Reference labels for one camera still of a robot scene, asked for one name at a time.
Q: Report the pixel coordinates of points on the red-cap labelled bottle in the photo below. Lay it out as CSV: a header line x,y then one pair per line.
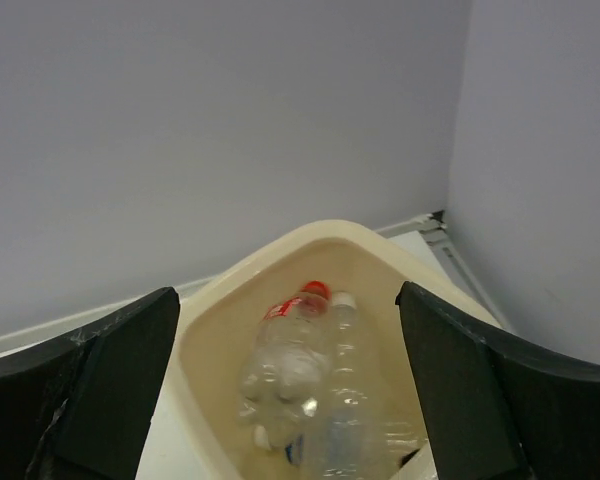
x,y
286,367

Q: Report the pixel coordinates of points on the clear white-cap bottle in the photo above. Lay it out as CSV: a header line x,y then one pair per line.
x,y
353,435

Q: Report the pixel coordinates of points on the cream plastic bin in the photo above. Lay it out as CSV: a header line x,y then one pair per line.
x,y
195,432

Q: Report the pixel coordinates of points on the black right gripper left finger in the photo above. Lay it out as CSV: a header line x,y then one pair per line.
x,y
71,411

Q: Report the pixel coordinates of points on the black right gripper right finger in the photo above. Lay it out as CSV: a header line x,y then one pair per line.
x,y
496,406

